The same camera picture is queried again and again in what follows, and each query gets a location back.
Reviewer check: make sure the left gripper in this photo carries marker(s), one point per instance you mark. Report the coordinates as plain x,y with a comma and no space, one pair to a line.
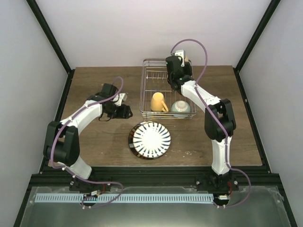
123,114

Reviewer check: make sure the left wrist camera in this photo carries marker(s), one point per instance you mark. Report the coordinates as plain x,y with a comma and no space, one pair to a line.
119,99

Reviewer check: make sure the light blue slotted cable duct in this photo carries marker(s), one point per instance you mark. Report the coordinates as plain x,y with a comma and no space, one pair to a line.
126,198

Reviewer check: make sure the celadon green bowl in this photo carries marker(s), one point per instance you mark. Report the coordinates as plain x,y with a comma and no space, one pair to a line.
180,109

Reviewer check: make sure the yellow mug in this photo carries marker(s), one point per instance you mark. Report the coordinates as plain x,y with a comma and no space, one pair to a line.
158,103

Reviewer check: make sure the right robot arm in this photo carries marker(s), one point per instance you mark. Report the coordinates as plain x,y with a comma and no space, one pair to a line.
219,117

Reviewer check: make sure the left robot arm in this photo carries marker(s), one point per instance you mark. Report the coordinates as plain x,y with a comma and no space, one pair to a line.
62,143

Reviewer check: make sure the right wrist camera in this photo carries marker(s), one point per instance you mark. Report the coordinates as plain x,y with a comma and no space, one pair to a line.
181,55

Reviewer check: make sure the black aluminium frame rail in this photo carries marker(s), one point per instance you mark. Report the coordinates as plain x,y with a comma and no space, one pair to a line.
196,177

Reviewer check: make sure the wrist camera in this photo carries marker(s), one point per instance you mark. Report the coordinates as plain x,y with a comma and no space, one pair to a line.
119,99
181,55

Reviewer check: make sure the left black frame post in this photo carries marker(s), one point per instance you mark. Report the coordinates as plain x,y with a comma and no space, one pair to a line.
48,33

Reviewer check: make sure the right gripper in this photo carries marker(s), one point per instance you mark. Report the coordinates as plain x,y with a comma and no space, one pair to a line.
188,72

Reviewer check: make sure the black frame post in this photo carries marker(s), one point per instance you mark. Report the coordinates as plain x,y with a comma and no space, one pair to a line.
257,33
48,33

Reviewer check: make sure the blue striped white plate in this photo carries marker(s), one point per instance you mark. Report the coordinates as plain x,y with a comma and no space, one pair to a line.
152,140

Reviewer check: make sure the right black frame post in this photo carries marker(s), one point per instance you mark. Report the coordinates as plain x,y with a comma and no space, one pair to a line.
257,33

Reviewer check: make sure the wire dish rack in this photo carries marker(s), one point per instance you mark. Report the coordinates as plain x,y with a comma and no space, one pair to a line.
154,79

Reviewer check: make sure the dark checkered rim plate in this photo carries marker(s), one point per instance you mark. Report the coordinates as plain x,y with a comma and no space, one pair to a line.
132,139

